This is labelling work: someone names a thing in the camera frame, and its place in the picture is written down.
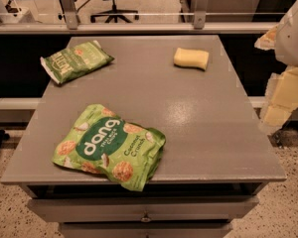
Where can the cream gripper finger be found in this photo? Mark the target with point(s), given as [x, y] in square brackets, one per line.
[281, 97]
[267, 41]

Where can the yellow sponge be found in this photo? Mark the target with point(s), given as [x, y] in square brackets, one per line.
[191, 58]

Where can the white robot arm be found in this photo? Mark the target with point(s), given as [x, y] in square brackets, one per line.
[286, 48]

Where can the light green rice chip bag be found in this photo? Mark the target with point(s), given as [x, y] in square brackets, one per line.
[100, 142]

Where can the dark green snack bag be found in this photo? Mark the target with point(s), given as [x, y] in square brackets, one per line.
[72, 63]

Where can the grey drawer cabinet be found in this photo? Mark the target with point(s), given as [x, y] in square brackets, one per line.
[213, 144]

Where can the upper grey drawer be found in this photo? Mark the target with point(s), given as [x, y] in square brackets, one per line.
[133, 208]

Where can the metal drawer knob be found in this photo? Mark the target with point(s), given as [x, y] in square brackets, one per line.
[145, 218]

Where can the grey metal railing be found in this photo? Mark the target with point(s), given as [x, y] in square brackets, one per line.
[88, 17]

